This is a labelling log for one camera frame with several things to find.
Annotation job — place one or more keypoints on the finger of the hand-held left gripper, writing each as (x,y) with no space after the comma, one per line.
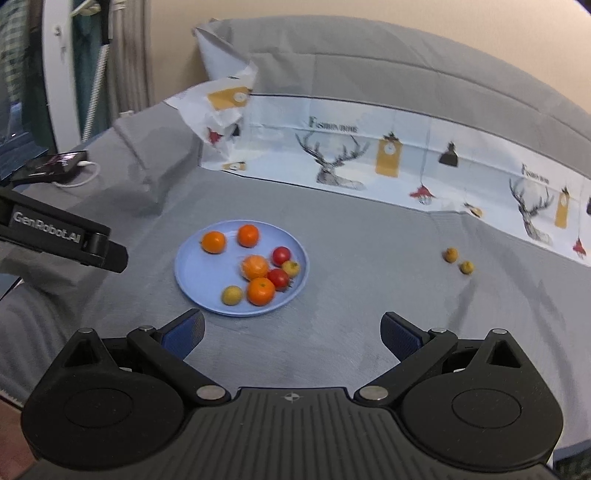
(108,256)

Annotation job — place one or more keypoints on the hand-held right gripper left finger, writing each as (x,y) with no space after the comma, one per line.
(182,334)

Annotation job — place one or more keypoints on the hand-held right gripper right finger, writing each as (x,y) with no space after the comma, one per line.
(401,337)

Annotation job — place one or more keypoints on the light blue plate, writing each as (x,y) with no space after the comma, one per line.
(198,277)

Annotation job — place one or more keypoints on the yellow cherry tomato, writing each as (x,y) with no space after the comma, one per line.
(291,268)
(451,254)
(232,295)
(467,267)

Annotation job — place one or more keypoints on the tangerine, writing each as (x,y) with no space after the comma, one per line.
(248,235)
(261,291)
(214,242)
(255,267)

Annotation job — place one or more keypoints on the red cherry tomato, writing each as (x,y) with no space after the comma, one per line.
(281,254)
(278,278)

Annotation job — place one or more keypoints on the black smartphone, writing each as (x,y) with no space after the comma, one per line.
(51,166)

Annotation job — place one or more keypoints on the teal curtain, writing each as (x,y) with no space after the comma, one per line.
(87,69)

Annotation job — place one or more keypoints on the grey curtain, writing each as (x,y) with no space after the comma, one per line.
(131,55)

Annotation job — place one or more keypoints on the deer printed white cloth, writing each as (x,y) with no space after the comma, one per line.
(286,152)

